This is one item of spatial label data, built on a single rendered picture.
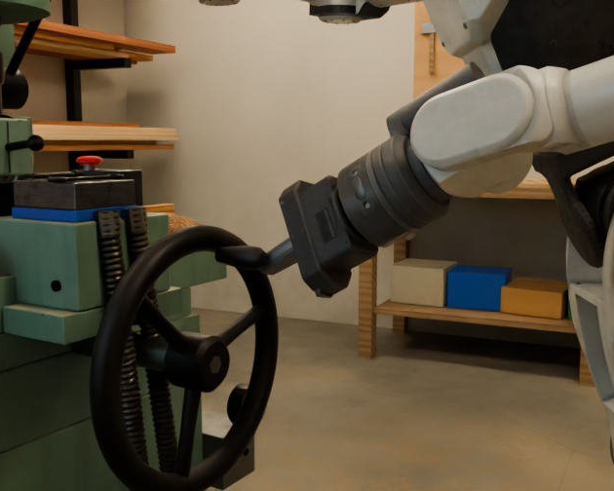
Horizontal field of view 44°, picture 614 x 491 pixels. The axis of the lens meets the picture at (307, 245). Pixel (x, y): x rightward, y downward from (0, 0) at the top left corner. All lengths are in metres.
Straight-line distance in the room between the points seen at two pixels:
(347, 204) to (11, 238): 0.37
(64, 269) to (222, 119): 3.91
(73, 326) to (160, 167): 4.16
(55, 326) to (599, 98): 0.54
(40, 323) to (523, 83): 0.52
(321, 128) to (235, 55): 0.70
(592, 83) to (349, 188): 0.23
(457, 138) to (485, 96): 0.04
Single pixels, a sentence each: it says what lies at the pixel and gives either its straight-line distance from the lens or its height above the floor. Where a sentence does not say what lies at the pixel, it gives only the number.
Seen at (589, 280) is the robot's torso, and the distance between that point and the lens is 1.12.
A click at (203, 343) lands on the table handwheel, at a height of 0.84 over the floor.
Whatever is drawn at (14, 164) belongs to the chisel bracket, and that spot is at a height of 1.01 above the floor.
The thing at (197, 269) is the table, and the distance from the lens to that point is 1.09.
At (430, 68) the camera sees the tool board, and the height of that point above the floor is 1.42.
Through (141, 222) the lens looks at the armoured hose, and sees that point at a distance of 0.84.
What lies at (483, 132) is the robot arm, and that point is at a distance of 0.63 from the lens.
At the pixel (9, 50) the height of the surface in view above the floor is 1.18.
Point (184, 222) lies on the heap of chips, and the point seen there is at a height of 0.93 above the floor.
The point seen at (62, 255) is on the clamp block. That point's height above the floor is 0.93.
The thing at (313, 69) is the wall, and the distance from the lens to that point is 4.42.
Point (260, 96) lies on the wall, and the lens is 4.56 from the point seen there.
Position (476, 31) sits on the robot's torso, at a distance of 0.91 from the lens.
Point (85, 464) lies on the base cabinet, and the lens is 0.99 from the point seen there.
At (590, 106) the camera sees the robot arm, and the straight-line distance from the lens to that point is 0.64.
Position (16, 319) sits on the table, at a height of 0.86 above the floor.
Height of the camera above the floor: 1.04
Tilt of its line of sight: 8 degrees down
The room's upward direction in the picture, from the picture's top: straight up
